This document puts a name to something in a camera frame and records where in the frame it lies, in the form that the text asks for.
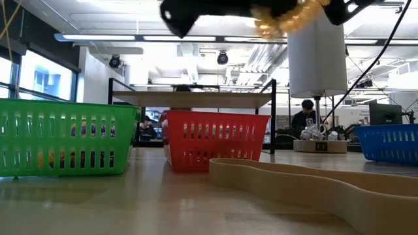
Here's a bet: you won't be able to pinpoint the orange-yellow spiral wrist coil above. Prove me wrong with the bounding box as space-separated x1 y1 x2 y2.
36 150 57 168
250 0 331 40

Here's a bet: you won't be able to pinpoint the blue plastic basket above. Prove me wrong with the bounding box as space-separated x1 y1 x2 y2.
354 123 418 164

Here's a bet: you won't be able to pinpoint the beige rubber band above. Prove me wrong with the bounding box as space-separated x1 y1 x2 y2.
208 157 418 235

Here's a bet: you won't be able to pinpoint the green plastic basket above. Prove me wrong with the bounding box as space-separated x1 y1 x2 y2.
0 97 142 179

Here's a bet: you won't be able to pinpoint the purple spiral wrist coil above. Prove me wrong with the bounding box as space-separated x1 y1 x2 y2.
70 123 116 138

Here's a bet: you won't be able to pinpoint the thin black cable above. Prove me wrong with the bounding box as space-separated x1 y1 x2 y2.
321 0 413 127

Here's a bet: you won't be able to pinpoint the long ceiling light bar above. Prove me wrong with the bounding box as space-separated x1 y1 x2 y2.
54 32 290 42

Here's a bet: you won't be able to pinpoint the black computer monitor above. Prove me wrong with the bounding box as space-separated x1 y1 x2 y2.
368 102 403 127

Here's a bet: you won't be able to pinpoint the person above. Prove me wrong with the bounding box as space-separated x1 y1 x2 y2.
140 114 158 140
291 99 317 131

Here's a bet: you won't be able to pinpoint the wooden shelf riser black legs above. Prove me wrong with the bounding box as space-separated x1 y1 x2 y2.
107 77 278 155

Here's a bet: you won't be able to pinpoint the crumpled clear plastic wrap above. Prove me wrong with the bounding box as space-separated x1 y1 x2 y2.
300 125 339 142

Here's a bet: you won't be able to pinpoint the white shade table lamp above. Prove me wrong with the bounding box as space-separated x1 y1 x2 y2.
287 9 349 154

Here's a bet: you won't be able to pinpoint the red plastic basket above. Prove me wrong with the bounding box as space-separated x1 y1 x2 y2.
159 110 272 173

